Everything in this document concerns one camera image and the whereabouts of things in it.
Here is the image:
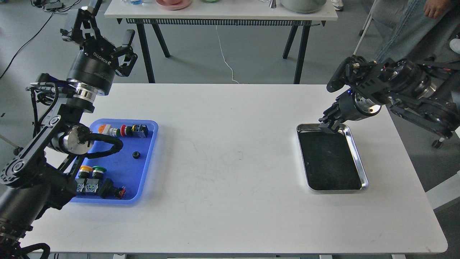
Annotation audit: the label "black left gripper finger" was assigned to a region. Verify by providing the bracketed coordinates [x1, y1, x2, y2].
[109, 29, 138, 77]
[60, 0, 103, 47]

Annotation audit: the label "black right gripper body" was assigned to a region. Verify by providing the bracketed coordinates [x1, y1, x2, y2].
[326, 55, 403, 121]

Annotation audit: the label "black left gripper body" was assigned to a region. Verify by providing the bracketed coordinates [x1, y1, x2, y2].
[67, 37, 115, 95]

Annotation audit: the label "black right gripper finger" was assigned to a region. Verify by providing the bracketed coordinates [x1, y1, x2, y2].
[319, 102, 342, 121]
[320, 119, 346, 134]

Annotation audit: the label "small black gear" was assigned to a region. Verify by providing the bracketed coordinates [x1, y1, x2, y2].
[132, 151, 141, 159]

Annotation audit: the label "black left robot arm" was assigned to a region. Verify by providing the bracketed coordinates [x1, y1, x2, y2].
[1, 0, 138, 259]

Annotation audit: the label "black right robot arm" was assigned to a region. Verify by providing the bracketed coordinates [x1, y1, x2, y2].
[319, 55, 460, 149]

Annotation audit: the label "silver metal tray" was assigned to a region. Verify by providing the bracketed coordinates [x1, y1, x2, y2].
[296, 123, 369, 194]

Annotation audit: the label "blue plastic tray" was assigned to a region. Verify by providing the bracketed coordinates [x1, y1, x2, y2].
[71, 118, 159, 205]

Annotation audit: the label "person's hand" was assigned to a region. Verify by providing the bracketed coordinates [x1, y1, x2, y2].
[423, 0, 451, 19]

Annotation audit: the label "white background table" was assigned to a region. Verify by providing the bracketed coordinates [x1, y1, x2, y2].
[105, 0, 338, 84]

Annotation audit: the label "white rolling chair leg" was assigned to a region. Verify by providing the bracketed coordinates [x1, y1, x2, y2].
[353, 0, 377, 55]

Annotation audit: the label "person in jeans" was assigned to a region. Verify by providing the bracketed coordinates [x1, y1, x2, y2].
[373, 0, 460, 63]

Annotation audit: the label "orange white push button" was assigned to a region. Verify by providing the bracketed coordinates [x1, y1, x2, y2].
[97, 124, 121, 137]

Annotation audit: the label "pink plate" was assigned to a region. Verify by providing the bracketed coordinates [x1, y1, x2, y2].
[156, 0, 192, 10]

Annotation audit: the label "red mushroom push button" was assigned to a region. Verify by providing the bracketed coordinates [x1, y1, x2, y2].
[120, 124, 148, 138]

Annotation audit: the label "black caster wheel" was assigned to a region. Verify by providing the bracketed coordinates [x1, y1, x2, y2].
[431, 140, 443, 149]

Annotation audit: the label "grey green bowl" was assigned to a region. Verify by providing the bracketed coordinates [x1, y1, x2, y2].
[281, 0, 326, 13]

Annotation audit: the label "black cables on floor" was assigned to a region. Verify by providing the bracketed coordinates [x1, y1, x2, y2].
[0, 0, 97, 79]

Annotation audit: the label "white cable on floor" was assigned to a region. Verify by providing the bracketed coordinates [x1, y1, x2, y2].
[216, 25, 240, 85]

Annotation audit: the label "yellow push button switch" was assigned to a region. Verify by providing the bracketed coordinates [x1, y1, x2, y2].
[75, 165, 93, 195]

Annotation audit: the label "green push button switch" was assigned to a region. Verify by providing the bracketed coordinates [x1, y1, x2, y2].
[84, 166, 107, 195]

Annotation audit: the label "black red selector switch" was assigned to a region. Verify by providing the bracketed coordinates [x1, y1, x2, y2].
[97, 178, 126, 199]

